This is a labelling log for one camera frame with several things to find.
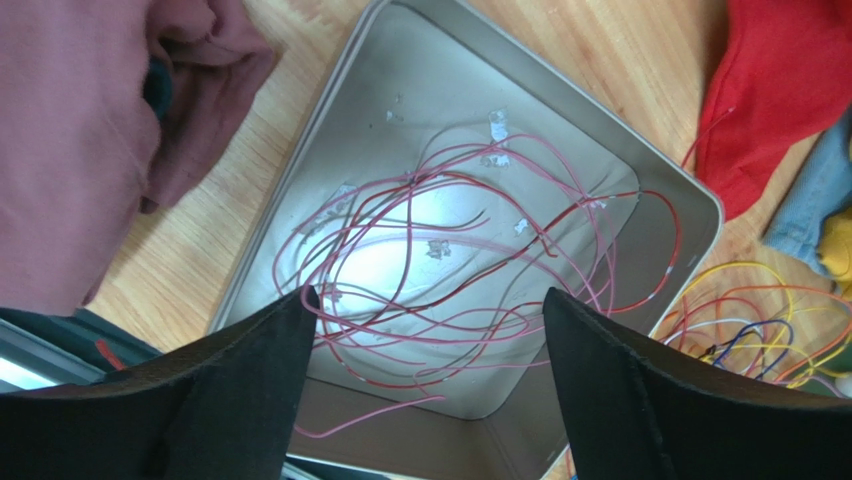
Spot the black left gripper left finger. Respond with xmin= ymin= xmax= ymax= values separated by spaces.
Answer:
xmin=1 ymin=287 xmax=319 ymax=479

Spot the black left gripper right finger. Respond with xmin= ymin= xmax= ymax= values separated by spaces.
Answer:
xmin=543 ymin=288 xmax=851 ymax=479

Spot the multicolour cable pile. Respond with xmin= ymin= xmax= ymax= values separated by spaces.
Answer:
xmin=565 ymin=260 xmax=852 ymax=480

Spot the pink cable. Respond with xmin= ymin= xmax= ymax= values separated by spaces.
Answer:
xmin=271 ymin=131 xmax=620 ymax=441

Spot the red cable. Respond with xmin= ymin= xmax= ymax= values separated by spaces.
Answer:
xmin=312 ymin=169 xmax=684 ymax=391

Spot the yellow crumpled garment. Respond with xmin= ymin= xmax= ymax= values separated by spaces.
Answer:
xmin=817 ymin=207 xmax=851 ymax=300

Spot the grey plastic tray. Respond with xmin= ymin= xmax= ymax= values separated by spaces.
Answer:
xmin=211 ymin=1 xmax=723 ymax=479

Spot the dusty pink cloth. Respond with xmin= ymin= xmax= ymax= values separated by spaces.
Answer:
xmin=1 ymin=1 xmax=276 ymax=316

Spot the red hanging shirt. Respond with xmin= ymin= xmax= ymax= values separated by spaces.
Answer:
xmin=694 ymin=0 xmax=851 ymax=220

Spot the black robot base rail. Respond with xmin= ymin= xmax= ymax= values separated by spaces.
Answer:
xmin=1 ymin=308 xmax=161 ymax=394

